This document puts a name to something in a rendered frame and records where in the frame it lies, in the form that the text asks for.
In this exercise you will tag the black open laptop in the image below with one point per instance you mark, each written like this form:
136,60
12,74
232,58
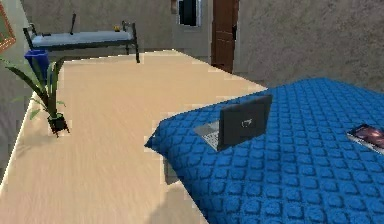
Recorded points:
243,123

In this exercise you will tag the brown wooden room door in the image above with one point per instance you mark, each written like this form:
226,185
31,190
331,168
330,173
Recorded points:
223,33

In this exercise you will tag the dark window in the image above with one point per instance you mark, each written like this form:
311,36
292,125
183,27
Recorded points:
189,12

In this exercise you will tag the small yellow object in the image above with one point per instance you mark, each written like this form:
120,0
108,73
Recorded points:
117,28

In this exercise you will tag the blue quilted bed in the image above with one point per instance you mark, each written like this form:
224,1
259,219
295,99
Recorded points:
293,173

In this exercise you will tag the green house plant black pot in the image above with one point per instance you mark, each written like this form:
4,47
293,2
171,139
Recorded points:
50,96

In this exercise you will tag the blue bin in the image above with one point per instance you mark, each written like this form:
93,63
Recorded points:
36,61

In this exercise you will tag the black frame white top desk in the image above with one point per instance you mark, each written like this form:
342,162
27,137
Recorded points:
80,39

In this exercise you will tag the orange framed wall picture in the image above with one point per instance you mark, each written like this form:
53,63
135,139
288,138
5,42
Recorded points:
5,30

